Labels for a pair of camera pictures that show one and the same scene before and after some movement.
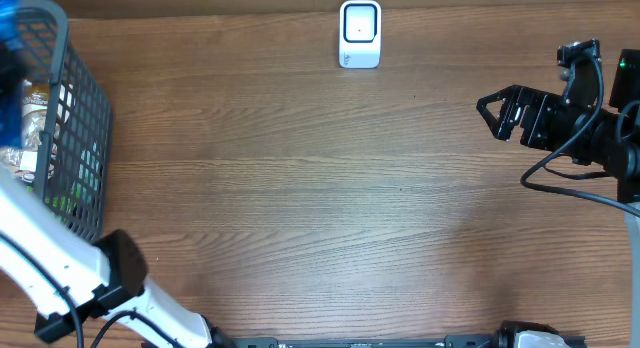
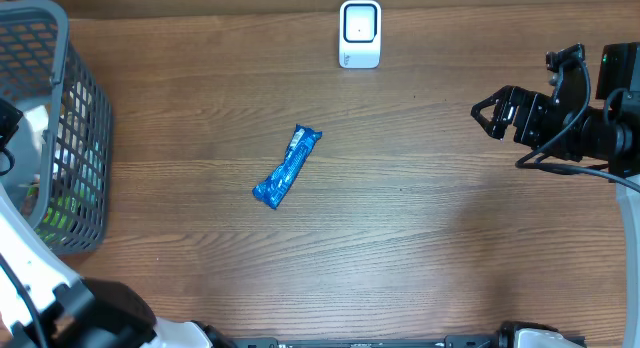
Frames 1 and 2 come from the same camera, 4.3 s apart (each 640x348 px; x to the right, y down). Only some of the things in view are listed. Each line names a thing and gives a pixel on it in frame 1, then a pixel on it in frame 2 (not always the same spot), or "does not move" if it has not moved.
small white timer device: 359,34 does not move
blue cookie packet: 12,31 -> 275,188
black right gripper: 539,104 does not move
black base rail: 467,341 does not move
